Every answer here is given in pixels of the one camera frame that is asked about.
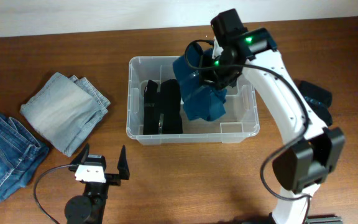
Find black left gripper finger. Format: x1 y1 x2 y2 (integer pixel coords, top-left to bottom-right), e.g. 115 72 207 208
71 143 90 165
117 145 130 180

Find teal blue garment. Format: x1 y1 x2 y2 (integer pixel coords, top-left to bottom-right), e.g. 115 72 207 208
173 44 227 121

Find light blue jeans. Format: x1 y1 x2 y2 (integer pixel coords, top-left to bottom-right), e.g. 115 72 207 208
20 72 111 157

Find large black garment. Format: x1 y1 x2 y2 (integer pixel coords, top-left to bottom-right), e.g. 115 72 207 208
143 79 183 135

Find small black garment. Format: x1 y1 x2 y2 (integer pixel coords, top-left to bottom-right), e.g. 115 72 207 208
298 80 333 126

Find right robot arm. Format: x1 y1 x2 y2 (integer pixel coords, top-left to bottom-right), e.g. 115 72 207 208
199 9 345 223

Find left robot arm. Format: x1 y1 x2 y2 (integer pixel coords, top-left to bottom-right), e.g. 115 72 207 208
64 144 130 224

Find clear plastic storage bin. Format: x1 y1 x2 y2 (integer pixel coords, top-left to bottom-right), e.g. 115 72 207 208
126 56 260 145

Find dark blue folded jeans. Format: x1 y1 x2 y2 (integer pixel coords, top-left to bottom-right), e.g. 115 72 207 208
0 113 49 203

